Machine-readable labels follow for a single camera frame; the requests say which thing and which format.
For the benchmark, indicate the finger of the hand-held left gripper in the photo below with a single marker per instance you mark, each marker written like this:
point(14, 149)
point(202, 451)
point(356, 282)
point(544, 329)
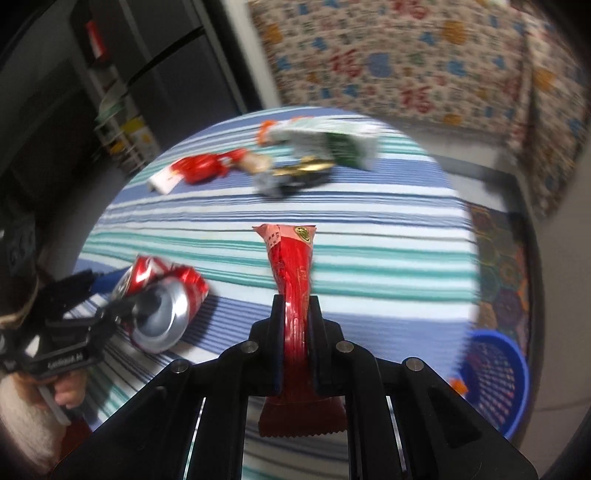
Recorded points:
point(74, 290)
point(115, 311)

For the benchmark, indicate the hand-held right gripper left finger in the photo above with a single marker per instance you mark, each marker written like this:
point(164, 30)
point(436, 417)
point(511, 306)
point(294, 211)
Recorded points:
point(277, 350)

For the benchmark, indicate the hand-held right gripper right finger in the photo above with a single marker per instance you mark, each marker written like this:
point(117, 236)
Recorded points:
point(317, 350)

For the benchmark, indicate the red crushed can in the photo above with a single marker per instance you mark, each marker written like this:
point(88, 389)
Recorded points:
point(161, 304)

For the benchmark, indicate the long red snack wrapper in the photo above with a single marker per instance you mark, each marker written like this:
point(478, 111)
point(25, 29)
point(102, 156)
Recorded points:
point(291, 267)

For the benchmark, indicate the blue plastic basket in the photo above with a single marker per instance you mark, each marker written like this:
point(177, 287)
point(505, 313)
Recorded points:
point(496, 383)

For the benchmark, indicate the green white drink carton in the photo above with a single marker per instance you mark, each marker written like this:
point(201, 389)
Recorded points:
point(337, 143)

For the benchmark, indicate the orange white snack packet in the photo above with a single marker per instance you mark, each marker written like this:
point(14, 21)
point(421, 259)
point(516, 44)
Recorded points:
point(270, 131)

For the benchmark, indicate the person's left forearm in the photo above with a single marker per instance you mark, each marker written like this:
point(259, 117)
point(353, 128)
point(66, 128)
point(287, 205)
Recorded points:
point(23, 424)

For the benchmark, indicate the person's left hand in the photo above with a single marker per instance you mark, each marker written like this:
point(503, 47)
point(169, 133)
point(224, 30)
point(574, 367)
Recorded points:
point(69, 392)

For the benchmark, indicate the person's orange red clothing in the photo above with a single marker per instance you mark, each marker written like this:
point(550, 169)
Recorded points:
point(74, 438)

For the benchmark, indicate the yellow print cardboard box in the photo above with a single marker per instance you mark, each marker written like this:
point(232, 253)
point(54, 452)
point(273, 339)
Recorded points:
point(136, 143)

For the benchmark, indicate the red crumpled plastic wrapper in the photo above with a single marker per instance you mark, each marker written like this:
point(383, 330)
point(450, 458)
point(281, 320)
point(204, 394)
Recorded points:
point(198, 167)

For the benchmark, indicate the dark gold wrapper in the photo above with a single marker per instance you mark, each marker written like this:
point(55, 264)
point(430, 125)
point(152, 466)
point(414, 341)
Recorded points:
point(300, 174)

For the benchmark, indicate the white storage rack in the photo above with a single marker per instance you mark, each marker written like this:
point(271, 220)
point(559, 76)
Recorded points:
point(111, 106)

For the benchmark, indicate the beige plastic wrapper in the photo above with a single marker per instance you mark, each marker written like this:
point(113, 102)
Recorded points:
point(256, 163)

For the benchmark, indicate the colourful patterned floor mat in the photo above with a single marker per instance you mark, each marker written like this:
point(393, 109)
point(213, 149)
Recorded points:
point(503, 277)

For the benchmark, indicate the grey refrigerator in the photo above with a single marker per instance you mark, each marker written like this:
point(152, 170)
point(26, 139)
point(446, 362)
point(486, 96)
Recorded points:
point(184, 69)

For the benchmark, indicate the red hanging cloth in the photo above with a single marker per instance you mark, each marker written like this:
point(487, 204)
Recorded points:
point(96, 39)

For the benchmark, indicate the patterned fabric sofa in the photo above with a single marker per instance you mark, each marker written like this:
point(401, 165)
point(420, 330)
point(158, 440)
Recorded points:
point(415, 69)

